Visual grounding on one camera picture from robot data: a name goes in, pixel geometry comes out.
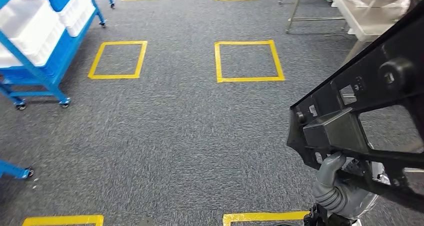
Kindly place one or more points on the white plastic bin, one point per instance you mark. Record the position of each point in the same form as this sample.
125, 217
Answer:
30, 29
79, 12

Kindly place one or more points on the stainless steel table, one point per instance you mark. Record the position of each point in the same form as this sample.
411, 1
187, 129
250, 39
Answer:
314, 18

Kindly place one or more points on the blue metal shelf rack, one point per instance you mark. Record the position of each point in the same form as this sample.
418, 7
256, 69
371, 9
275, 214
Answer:
13, 170

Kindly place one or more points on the black plastic frame part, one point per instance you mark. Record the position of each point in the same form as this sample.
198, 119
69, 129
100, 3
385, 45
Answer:
341, 131

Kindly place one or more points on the stainless steel workbench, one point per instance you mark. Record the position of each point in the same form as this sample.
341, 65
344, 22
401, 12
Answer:
364, 29

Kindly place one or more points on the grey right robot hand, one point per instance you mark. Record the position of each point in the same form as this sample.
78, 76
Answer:
331, 166

